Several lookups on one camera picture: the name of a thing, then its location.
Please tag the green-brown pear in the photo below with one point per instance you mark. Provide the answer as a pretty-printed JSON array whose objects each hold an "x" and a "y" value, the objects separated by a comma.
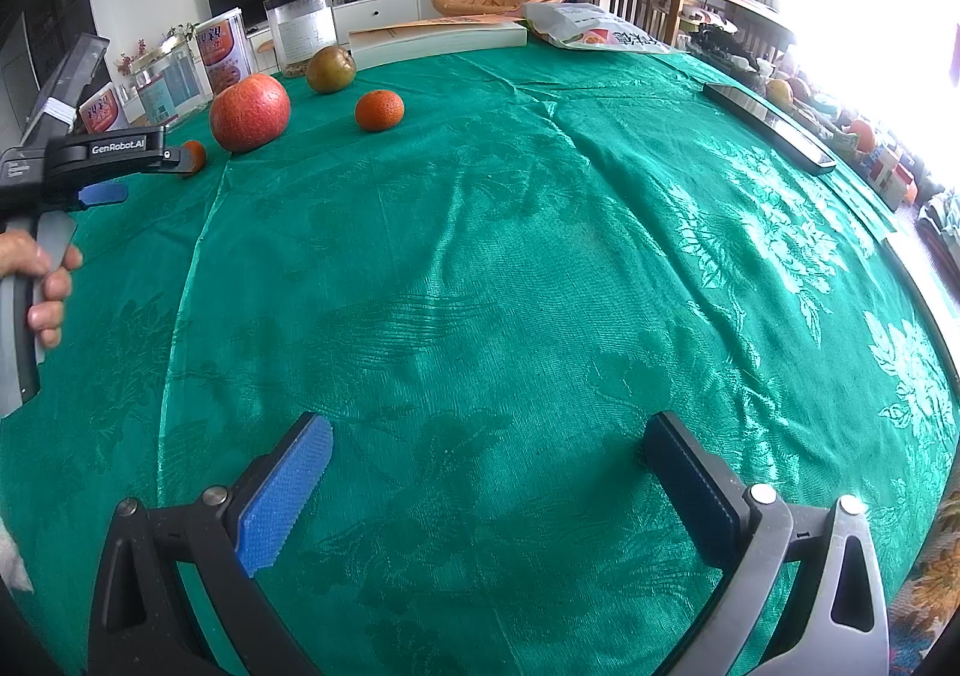
[{"x": 331, "y": 70}]

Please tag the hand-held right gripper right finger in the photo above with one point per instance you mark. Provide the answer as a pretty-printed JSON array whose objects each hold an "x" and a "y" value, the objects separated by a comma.
[{"x": 694, "y": 488}]

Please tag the red label jar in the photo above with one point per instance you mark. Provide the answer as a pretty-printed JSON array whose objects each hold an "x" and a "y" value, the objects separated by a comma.
[
  {"x": 103, "y": 112},
  {"x": 225, "y": 51}
]

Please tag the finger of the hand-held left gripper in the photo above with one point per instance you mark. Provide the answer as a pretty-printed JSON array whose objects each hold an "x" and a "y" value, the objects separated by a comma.
[
  {"x": 103, "y": 195},
  {"x": 71, "y": 83}
]

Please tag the red apple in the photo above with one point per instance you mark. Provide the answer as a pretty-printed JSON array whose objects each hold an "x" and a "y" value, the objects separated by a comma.
[{"x": 250, "y": 113}]

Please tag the clear jar blue label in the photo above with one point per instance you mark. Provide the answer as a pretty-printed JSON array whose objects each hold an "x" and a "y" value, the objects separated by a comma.
[{"x": 171, "y": 83}]

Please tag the green tablecloth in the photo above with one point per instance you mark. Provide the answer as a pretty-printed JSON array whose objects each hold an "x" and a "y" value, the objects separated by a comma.
[{"x": 487, "y": 271}]

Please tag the fruit tray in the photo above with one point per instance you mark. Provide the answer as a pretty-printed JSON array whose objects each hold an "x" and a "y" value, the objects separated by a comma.
[{"x": 821, "y": 109}]

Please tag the green leafy houseplant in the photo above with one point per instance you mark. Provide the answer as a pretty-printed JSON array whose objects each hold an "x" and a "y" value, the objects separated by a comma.
[{"x": 180, "y": 33}]

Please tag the window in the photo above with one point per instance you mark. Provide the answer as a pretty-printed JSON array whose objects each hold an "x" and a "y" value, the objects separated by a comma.
[{"x": 862, "y": 8}]

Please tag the orange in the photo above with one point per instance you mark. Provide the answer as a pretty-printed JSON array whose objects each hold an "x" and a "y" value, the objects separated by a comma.
[{"x": 862, "y": 135}]

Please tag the colourful carton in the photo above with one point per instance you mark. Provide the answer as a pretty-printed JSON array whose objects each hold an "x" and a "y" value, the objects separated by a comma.
[{"x": 892, "y": 175}]

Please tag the white snack bag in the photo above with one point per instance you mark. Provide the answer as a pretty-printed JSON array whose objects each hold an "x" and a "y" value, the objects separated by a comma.
[{"x": 592, "y": 29}]

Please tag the person's left hand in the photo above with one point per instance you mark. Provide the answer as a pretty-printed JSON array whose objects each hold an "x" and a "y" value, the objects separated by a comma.
[{"x": 49, "y": 289}]

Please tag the clear jar black lid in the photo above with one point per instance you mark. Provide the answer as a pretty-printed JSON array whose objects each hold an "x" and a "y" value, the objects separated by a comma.
[{"x": 300, "y": 30}]

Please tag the yellow apple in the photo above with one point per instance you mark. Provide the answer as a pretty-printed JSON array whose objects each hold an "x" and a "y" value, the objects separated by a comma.
[{"x": 780, "y": 93}]

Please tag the black and white cloth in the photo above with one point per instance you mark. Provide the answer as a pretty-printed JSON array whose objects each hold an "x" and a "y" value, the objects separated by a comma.
[{"x": 720, "y": 36}]

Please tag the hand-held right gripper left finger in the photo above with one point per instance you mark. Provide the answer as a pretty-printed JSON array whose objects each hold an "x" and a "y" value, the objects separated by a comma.
[{"x": 289, "y": 488}]

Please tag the small orange tangerine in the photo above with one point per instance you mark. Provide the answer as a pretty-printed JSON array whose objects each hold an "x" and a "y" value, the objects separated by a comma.
[
  {"x": 196, "y": 155},
  {"x": 379, "y": 110}
]

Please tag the floral sofa cover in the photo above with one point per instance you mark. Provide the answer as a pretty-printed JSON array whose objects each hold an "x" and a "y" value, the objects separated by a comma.
[{"x": 934, "y": 586}]

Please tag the black smartphone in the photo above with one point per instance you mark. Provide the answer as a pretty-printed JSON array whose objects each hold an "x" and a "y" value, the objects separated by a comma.
[{"x": 772, "y": 122}]

